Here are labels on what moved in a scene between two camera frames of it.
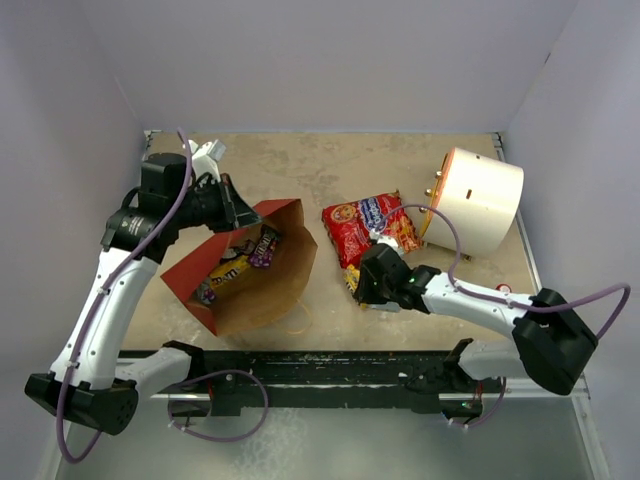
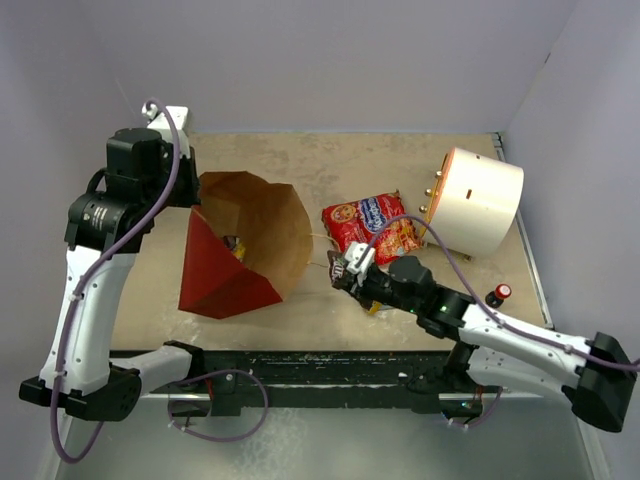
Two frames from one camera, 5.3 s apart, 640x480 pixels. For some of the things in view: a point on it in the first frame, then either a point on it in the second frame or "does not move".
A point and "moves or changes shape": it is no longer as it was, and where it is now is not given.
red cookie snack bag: [350, 225] does not move
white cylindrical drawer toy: [482, 194] does not move
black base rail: [227, 382] does not move
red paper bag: [256, 294] moves or changes shape
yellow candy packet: [229, 270] to [239, 250]
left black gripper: [242, 213] to [188, 166]
